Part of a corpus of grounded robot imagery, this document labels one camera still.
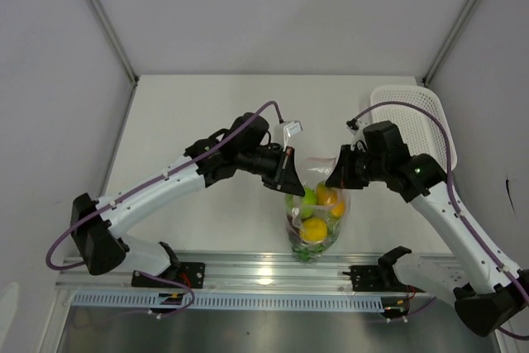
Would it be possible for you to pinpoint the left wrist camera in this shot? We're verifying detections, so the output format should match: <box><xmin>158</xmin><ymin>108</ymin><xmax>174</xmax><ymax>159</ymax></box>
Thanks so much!
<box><xmin>272</xmin><ymin>120</ymin><xmax>303</xmax><ymax>148</ymax></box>

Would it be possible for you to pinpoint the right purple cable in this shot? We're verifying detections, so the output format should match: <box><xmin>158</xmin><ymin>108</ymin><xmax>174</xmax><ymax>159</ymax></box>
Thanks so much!
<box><xmin>355</xmin><ymin>98</ymin><xmax>529</xmax><ymax>341</ymax></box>

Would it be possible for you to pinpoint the left aluminium frame post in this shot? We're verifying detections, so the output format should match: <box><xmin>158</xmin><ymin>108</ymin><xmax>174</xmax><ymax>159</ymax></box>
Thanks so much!
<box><xmin>84</xmin><ymin>0</ymin><xmax>139</xmax><ymax>85</ymax></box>

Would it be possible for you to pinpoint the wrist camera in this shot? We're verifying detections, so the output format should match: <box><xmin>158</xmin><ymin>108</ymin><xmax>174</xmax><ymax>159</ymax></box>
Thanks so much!
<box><xmin>346</xmin><ymin>118</ymin><xmax>370</xmax><ymax>140</ymax></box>
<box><xmin>272</xmin><ymin>120</ymin><xmax>303</xmax><ymax>148</ymax></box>

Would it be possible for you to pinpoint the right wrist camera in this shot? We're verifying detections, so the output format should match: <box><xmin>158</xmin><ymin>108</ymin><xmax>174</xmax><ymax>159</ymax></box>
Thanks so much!
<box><xmin>346</xmin><ymin>118</ymin><xmax>370</xmax><ymax>140</ymax></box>

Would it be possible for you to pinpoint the yellow toy lemon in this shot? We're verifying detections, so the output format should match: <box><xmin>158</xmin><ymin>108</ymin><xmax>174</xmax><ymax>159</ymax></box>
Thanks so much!
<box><xmin>299</xmin><ymin>217</ymin><xmax>328</xmax><ymax>244</ymax></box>

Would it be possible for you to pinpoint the right aluminium frame post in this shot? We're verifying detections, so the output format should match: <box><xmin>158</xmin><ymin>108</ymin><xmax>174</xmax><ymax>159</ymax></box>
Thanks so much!
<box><xmin>421</xmin><ymin>0</ymin><xmax>483</xmax><ymax>88</ymax></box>

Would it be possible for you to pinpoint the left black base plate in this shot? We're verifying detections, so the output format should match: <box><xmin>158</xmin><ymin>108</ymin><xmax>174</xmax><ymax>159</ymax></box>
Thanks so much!
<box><xmin>131</xmin><ymin>262</ymin><xmax>206</xmax><ymax>289</ymax></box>

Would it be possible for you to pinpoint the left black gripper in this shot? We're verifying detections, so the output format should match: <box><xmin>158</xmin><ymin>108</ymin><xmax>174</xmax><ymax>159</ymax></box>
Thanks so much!
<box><xmin>236</xmin><ymin>144</ymin><xmax>305</xmax><ymax>197</ymax></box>

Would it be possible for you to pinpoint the green toy cabbage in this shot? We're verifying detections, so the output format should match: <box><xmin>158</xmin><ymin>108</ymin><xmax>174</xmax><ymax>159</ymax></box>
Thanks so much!
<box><xmin>288</xmin><ymin>229</ymin><xmax>340</xmax><ymax>263</ymax></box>

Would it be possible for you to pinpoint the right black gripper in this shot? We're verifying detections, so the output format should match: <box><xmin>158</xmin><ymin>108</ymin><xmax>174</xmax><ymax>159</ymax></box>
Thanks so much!
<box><xmin>326</xmin><ymin>145</ymin><xmax>388</xmax><ymax>190</ymax></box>

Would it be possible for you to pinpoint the aluminium mounting rail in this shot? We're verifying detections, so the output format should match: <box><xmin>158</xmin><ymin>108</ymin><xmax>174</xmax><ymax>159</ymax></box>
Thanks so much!
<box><xmin>54</xmin><ymin>251</ymin><xmax>460</xmax><ymax>298</ymax></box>

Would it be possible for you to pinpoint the orange yellow toy mango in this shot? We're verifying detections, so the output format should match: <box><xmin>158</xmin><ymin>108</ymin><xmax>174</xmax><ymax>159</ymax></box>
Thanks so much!
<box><xmin>316</xmin><ymin>183</ymin><xmax>346</xmax><ymax>218</ymax></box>

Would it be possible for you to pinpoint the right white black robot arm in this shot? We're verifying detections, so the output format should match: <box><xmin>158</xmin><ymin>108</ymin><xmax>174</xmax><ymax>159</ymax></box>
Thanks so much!
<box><xmin>326</xmin><ymin>122</ymin><xmax>528</xmax><ymax>336</ymax></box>

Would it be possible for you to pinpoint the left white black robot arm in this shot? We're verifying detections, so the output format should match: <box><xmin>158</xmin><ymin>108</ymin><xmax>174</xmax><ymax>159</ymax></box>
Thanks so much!
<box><xmin>70</xmin><ymin>112</ymin><xmax>305</xmax><ymax>287</ymax></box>

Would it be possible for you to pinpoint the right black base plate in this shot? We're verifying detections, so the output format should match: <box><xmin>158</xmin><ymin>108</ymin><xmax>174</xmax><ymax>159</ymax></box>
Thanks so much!
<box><xmin>342</xmin><ymin>265</ymin><xmax>393</xmax><ymax>292</ymax></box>

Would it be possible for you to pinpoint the white slotted cable duct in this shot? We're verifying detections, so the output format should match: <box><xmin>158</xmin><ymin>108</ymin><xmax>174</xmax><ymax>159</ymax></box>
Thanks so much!
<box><xmin>72</xmin><ymin>291</ymin><xmax>384</xmax><ymax>313</ymax></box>

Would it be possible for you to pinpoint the green toy apple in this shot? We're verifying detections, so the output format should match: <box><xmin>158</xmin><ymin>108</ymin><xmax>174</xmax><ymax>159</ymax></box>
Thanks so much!
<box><xmin>299</xmin><ymin>187</ymin><xmax>317</xmax><ymax>219</ymax></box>

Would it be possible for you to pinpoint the white plastic basket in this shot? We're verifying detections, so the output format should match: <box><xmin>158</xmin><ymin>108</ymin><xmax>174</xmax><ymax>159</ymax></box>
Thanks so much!
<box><xmin>370</xmin><ymin>84</ymin><xmax>457</xmax><ymax>169</ymax></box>

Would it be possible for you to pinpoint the clear pink-dotted zip bag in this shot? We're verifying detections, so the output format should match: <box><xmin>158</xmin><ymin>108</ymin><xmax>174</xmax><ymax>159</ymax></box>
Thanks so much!
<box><xmin>284</xmin><ymin>155</ymin><xmax>352</xmax><ymax>265</ymax></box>

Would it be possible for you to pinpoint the aluminium frame post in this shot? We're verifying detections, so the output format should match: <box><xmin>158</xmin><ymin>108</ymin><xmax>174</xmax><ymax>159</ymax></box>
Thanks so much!
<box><xmin>84</xmin><ymin>0</ymin><xmax>139</xmax><ymax>85</ymax></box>
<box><xmin>421</xmin><ymin>0</ymin><xmax>483</xmax><ymax>88</ymax></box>

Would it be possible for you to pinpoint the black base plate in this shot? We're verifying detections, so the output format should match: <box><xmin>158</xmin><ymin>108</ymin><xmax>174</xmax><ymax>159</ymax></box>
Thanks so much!
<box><xmin>131</xmin><ymin>262</ymin><xmax>206</xmax><ymax>289</ymax></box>
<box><xmin>342</xmin><ymin>265</ymin><xmax>393</xmax><ymax>292</ymax></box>

